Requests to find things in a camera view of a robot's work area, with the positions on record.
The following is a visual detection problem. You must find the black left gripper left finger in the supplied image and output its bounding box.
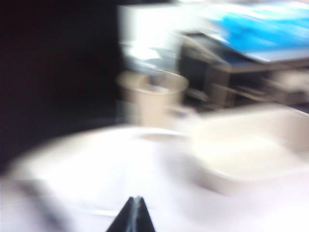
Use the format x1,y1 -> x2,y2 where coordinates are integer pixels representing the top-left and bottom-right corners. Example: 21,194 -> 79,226
106,195 -> 138,232

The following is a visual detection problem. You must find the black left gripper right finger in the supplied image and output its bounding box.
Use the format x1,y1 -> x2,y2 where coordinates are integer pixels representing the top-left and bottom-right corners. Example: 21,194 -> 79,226
137,195 -> 158,232

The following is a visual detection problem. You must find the beige paper pulp box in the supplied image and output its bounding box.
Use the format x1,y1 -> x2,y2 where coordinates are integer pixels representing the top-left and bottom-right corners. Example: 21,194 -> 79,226
189,107 -> 309,196

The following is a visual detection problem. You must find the beige paper cup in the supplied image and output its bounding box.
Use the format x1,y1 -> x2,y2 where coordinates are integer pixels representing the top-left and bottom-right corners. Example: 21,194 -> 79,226
117,71 -> 189,128

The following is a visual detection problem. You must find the black wooden desk shelf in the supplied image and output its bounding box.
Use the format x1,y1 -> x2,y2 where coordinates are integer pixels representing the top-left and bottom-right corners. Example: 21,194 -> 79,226
177,32 -> 309,109

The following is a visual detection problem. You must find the blue wet wipes pack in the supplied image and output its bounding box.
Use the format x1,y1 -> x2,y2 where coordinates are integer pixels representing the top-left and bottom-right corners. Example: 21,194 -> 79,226
207,3 -> 309,60

